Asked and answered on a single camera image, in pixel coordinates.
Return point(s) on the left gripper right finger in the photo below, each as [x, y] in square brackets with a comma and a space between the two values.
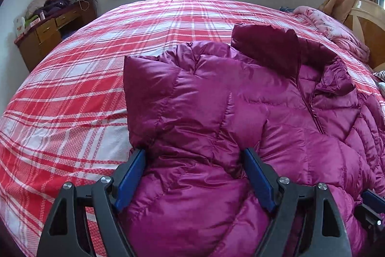
[304, 220]

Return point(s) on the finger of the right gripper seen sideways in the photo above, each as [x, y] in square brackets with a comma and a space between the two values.
[374, 201]

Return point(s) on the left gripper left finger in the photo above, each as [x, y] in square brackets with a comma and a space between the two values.
[66, 232]

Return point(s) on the magenta puffer jacket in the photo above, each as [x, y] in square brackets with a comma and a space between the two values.
[195, 108]

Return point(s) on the red plaid bed sheet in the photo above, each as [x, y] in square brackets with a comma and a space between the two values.
[68, 121]

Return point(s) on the grey patterned pillow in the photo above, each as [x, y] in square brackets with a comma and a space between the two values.
[380, 77]

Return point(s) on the pink folded blanket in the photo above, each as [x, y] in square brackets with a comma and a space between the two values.
[336, 32]

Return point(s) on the wooden bed headboard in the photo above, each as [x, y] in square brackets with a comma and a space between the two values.
[366, 20]

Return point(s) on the brown wooden desk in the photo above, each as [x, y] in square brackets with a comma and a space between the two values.
[43, 37]

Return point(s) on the clutter pile on desk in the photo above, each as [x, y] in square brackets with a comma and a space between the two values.
[37, 9]

